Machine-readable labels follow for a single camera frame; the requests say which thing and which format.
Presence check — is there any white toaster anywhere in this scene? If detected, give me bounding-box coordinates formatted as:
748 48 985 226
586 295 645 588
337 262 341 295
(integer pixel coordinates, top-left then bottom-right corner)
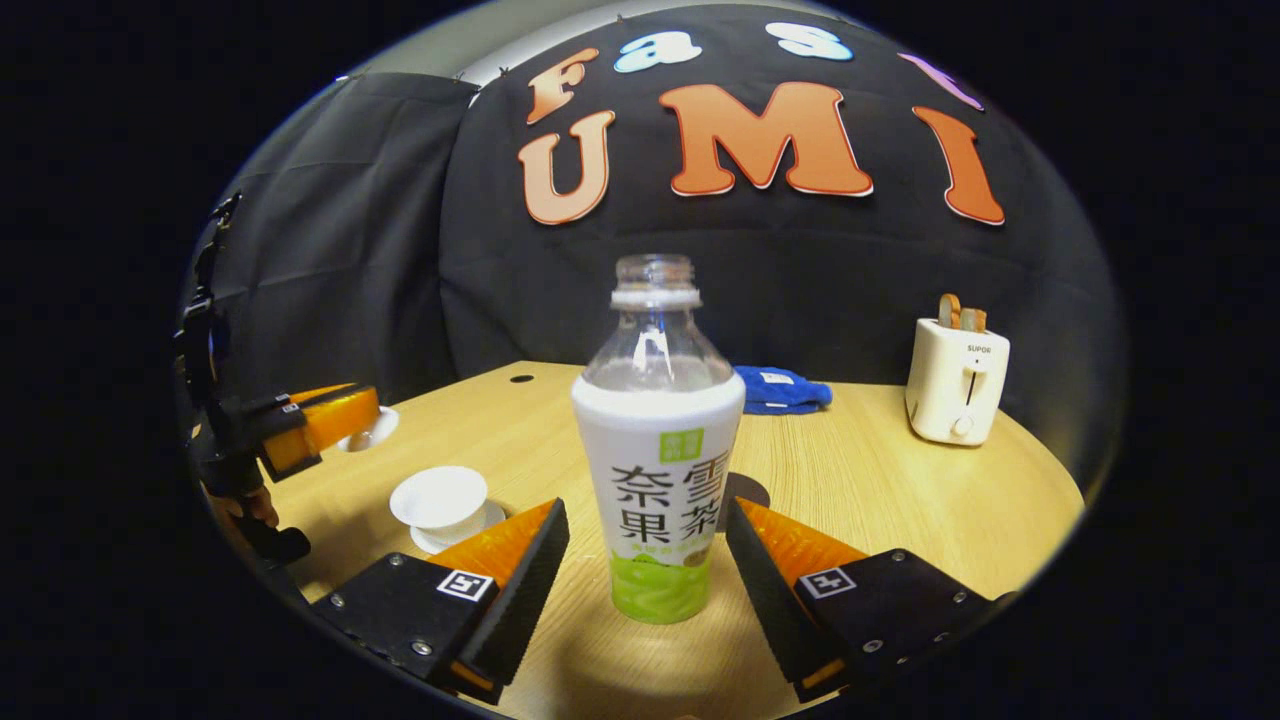
905 317 1011 447

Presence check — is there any white teacup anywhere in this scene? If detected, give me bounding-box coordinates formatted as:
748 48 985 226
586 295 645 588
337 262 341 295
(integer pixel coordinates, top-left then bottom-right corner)
389 466 490 546

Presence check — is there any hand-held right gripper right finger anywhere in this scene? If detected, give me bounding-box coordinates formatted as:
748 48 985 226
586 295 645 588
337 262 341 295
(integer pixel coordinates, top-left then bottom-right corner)
725 497 1016 703

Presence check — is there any white teacup lid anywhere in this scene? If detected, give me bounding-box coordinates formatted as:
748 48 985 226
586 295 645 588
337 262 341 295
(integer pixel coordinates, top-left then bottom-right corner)
335 405 401 453

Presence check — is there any clear water bottle green label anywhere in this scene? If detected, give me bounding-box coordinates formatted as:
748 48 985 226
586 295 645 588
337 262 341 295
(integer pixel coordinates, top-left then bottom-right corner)
571 253 747 626

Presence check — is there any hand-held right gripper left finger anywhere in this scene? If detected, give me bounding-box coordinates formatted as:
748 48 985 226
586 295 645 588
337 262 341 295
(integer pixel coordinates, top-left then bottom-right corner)
310 497 571 706

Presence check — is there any dark round coaster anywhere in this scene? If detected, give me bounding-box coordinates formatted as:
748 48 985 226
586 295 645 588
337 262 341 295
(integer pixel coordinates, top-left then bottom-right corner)
718 472 772 536

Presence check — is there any blue towel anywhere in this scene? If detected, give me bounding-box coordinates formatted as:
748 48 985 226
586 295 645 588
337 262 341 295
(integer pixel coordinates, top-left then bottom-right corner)
733 365 833 416

